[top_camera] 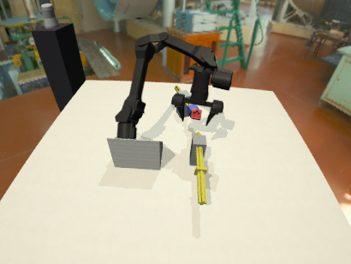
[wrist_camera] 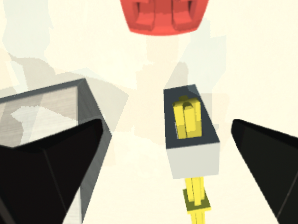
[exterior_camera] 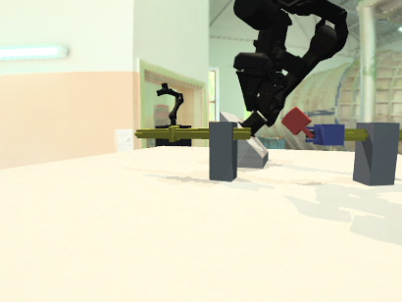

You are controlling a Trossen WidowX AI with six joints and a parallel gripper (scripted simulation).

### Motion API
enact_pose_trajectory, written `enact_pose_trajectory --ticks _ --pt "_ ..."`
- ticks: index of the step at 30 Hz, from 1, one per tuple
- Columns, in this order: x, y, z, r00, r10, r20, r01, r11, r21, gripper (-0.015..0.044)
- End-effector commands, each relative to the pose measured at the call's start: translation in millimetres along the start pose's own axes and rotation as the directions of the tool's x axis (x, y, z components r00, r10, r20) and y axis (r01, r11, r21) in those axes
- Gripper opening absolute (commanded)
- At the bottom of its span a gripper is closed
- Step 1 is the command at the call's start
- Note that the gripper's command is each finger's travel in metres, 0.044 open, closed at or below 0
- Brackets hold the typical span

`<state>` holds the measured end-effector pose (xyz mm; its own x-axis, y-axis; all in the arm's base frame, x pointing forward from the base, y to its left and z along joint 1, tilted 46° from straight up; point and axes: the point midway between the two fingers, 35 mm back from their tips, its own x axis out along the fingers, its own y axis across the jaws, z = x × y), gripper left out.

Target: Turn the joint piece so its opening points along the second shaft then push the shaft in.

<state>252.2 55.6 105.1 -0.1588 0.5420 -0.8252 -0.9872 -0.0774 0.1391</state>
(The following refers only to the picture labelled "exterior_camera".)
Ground yellow square bar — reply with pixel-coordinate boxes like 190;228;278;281
134;122;251;182

